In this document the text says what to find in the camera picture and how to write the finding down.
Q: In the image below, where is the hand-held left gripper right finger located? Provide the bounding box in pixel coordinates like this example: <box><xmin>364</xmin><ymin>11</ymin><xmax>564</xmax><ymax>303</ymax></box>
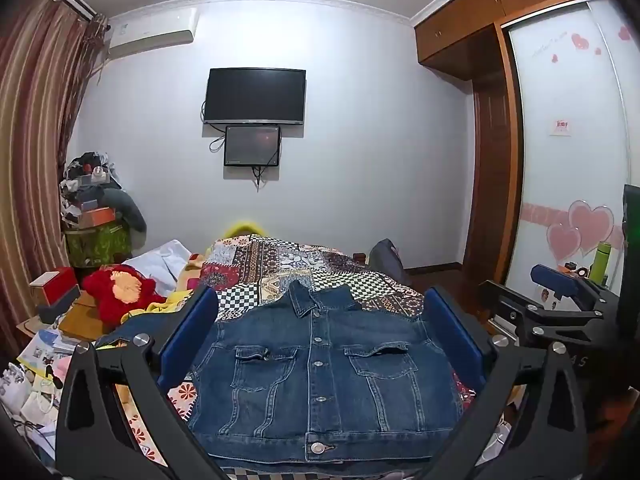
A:
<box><xmin>424</xmin><ymin>286</ymin><xmax>589</xmax><ymax>480</ymax></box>

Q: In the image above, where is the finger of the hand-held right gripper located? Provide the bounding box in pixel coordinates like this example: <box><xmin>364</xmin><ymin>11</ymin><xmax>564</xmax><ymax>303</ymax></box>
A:
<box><xmin>530</xmin><ymin>263</ymin><xmax>609</xmax><ymax>311</ymax></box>
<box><xmin>478</xmin><ymin>279</ymin><xmax>604</xmax><ymax>347</ymax></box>

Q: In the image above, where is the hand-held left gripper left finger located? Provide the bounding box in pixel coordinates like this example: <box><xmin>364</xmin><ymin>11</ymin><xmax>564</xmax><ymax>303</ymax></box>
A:
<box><xmin>54</xmin><ymin>286</ymin><xmax>231</xmax><ymax>480</ymax></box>

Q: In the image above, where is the blue denim jacket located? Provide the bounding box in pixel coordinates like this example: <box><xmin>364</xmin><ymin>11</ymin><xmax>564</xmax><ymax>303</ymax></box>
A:
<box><xmin>97</xmin><ymin>280</ymin><xmax>468</xmax><ymax>466</ymax></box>

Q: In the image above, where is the pile of clothes and clutter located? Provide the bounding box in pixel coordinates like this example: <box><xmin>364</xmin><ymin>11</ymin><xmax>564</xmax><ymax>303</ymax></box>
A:
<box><xmin>59</xmin><ymin>150</ymin><xmax>125</xmax><ymax>226</ymax></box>

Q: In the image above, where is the yellow fleece blanket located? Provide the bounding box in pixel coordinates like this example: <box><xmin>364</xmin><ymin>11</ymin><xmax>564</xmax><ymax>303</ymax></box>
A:
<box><xmin>121</xmin><ymin>259</ymin><xmax>207</xmax><ymax>322</ymax></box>

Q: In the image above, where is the green bottle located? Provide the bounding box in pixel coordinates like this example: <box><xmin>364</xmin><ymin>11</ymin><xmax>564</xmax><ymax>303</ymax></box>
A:
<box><xmin>589</xmin><ymin>240</ymin><xmax>614</xmax><ymax>282</ymax></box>

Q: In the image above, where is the white cloth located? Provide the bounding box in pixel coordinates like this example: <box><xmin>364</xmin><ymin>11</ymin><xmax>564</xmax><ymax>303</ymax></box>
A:
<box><xmin>122</xmin><ymin>239</ymin><xmax>195</xmax><ymax>297</ymax></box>

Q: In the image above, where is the red plush toy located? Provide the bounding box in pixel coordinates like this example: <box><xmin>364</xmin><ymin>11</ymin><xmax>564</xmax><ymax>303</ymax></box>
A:
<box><xmin>81</xmin><ymin>263</ymin><xmax>167</xmax><ymax>326</ymax></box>

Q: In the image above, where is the black upright panel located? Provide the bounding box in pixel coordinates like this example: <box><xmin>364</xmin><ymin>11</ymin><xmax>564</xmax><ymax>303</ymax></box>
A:
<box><xmin>621</xmin><ymin>183</ymin><xmax>640</xmax><ymax>333</ymax></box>

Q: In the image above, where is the patchwork patterned quilt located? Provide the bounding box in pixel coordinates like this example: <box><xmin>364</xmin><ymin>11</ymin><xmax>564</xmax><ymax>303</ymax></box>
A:
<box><xmin>165</xmin><ymin>234</ymin><xmax>481</xmax><ymax>480</ymax></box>

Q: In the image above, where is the dark grey bag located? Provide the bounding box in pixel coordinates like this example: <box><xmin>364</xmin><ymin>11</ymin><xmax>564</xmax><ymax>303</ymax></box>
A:
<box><xmin>367</xmin><ymin>238</ymin><xmax>407</xmax><ymax>287</ymax></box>

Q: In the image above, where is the yellow fuzzy cloth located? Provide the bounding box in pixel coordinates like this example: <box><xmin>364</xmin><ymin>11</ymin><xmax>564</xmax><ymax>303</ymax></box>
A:
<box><xmin>221</xmin><ymin>218</ymin><xmax>267</xmax><ymax>239</ymax></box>

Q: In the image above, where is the cream orange floral sheet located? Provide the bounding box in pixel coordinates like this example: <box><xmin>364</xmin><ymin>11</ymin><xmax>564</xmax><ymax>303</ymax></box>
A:
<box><xmin>116</xmin><ymin>379</ymin><xmax>202</xmax><ymax>467</ymax></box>

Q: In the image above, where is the grey cloth bundle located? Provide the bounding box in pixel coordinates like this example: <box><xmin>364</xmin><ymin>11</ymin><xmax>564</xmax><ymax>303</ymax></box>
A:
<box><xmin>102</xmin><ymin>189</ymin><xmax>149</xmax><ymax>250</ymax></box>

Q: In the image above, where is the white heart-decorated sliding door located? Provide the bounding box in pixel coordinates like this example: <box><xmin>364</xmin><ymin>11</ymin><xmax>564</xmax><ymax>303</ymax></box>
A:
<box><xmin>502</xmin><ymin>0</ymin><xmax>640</xmax><ymax>288</ymax></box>

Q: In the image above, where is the orange box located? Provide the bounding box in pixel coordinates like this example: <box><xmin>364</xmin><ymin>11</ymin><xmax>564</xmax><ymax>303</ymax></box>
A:
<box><xmin>77</xmin><ymin>206</ymin><xmax>120</xmax><ymax>229</ymax></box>

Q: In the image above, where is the red and white box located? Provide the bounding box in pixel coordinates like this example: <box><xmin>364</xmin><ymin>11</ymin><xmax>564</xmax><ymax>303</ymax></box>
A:
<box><xmin>29</xmin><ymin>267</ymin><xmax>81</xmax><ymax>307</ymax></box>

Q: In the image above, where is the pile of papers and bags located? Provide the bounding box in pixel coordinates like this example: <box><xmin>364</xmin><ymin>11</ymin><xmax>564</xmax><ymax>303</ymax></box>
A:
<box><xmin>0</xmin><ymin>327</ymin><xmax>83</xmax><ymax>466</ymax></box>

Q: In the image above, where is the brown wooden wardrobe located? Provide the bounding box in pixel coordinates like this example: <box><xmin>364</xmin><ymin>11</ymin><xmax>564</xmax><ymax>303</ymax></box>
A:
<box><xmin>413</xmin><ymin>0</ymin><xmax>601</xmax><ymax>273</ymax></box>

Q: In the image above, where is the brown striped curtain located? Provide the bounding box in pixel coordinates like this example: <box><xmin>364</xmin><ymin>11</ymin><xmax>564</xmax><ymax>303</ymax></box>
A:
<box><xmin>0</xmin><ymin>0</ymin><xmax>108</xmax><ymax>341</ymax></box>

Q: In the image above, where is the white air conditioner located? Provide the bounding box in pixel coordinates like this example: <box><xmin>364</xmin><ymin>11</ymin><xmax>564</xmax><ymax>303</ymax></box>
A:
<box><xmin>106</xmin><ymin>10</ymin><xmax>201</xmax><ymax>60</ymax></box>

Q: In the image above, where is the small black wall monitor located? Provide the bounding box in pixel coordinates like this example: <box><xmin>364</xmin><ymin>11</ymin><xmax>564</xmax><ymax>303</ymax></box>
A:
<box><xmin>223</xmin><ymin>125</ymin><xmax>282</xmax><ymax>167</ymax></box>

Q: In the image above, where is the black wall television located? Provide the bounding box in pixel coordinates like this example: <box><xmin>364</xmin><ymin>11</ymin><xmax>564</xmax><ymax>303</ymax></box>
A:
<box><xmin>202</xmin><ymin>66</ymin><xmax>307</xmax><ymax>126</ymax></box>

